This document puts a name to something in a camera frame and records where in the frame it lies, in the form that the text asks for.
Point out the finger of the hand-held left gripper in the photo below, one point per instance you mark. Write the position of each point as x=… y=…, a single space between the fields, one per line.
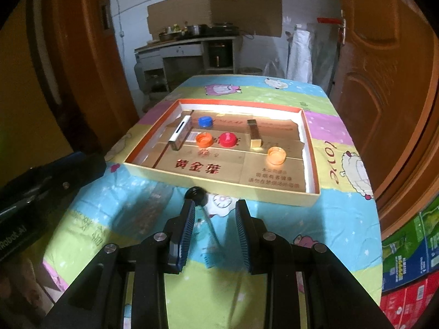
x=85 y=166

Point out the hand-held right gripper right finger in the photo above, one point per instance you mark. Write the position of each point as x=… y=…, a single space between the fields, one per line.
x=244 y=236

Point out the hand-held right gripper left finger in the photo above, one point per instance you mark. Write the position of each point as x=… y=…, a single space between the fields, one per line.
x=185 y=234

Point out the black bottle cap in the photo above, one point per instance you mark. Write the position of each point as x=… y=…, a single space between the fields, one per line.
x=194 y=194

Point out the shallow cardboard box tray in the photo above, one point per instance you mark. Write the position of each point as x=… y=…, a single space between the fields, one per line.
x=233 y=171

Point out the orange bottle cap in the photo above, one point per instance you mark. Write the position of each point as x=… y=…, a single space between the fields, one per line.
x=276 y=155
x=204 y=139

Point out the red bottle cap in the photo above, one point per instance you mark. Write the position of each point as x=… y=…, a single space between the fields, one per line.
x=227 y=139

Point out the white rectangular box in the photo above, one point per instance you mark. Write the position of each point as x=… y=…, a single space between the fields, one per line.
x=180 y=133

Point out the cartoon sheep printed tablecloth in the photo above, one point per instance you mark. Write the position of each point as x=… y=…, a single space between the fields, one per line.
x=329 y=219

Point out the gold rectangular box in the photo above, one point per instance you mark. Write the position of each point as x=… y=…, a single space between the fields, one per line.
x=255 y=133

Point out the dark wooden door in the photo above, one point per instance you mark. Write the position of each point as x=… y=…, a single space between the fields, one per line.
x=79 y=58

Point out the blue bottle cap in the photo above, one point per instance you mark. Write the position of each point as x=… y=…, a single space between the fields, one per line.
x=205 y=121

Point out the white kitchen counter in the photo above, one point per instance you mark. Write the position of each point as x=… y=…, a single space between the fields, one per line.
x=181 y=53

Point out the metal pan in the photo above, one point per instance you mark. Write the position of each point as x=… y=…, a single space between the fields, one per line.
x=166 y=36

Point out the door latch plate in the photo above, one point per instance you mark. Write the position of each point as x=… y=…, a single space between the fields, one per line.
x=104 y=13

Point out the cardboard sheet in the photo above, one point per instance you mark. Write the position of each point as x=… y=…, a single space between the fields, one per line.
x=228 y=10
x=192 y=15
x=161 y=20
x=265 y=12

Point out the green printed carton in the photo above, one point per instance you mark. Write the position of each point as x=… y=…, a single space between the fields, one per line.
x=408 y=253

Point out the white bucket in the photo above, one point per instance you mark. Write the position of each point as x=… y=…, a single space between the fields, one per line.
x=250 y=71

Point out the dark cooker appliance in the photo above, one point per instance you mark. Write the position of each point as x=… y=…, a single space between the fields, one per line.
x=219 y=56

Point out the red printed carton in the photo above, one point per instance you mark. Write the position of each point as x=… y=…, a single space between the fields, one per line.
x=404 y=303

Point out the silver cooking pot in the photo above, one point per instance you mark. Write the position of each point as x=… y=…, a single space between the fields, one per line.
x=195 y=29

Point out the white woven sack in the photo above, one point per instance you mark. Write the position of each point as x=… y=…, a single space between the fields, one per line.
x=301 y=54

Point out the black stove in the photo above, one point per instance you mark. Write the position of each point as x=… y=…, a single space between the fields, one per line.
x=223 y=29

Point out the open wooden door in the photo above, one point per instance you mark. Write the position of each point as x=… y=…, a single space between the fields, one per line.
x=377 y=58

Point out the red door ribbon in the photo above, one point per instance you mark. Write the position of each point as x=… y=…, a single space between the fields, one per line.
x=329 y=20

